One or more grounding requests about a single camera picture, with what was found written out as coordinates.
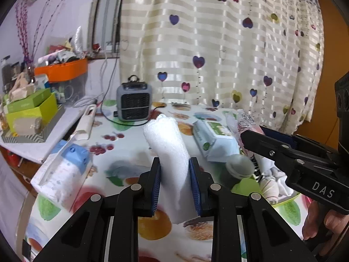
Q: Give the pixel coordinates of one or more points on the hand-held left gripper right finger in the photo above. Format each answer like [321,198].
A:
[195,188]

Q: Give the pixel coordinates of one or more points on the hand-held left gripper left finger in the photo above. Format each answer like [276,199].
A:
[156,188]

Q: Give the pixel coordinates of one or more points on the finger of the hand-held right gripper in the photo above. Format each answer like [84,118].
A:
[272,148]
[283,137]

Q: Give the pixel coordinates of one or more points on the pink white plastic packet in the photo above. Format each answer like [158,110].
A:
[245,122]

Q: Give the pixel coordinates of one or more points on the white towel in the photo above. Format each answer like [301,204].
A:
[169,147]

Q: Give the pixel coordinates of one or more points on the green plastic basin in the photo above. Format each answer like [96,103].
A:
[246,188]

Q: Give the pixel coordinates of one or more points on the person's right hand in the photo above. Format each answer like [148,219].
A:
[321,221]

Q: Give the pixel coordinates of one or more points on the white round container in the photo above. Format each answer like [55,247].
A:
[240,166]

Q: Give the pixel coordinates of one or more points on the beige striped rolled sock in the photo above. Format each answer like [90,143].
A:
[268,189]

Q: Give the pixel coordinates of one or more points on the fruit print tablecloth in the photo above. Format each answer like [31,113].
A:
[122,152]

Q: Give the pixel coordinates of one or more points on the wet wipes pack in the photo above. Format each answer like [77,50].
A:
[215,142]

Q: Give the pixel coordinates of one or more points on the grey space heater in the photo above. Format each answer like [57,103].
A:
[133,103]

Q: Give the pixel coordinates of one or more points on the blue white tissue pack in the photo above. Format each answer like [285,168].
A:
[62,174]

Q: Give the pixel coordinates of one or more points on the white plastic holder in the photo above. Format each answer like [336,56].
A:
[86,122]

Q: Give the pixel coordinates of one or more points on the wooden wardrobe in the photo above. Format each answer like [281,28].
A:
[327,46]

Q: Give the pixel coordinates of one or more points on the heart print striped curtain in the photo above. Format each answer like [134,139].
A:
[218,46]

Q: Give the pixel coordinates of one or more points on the white side cabinet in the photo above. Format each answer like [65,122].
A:
[68,117]

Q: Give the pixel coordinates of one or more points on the clear storage box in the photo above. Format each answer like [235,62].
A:
[76,90]

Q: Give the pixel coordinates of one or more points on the grey zigzag pattern box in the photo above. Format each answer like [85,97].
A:
[32,139]

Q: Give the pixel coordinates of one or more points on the lime green box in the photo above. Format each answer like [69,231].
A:
[46,112]

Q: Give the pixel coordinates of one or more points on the orange plastic basket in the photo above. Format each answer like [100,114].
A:
[65,69]

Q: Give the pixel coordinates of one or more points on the dark green box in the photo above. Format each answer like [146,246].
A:
[30,101]

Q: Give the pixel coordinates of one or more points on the pile of sundries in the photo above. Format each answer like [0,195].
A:
[62,54]

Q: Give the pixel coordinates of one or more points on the dark glass jar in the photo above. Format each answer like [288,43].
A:
[6,73]

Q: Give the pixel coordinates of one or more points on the purple dried flower stems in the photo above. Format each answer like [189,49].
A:
[26,24]

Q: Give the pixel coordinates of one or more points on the window frame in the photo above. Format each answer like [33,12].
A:
[109,19]

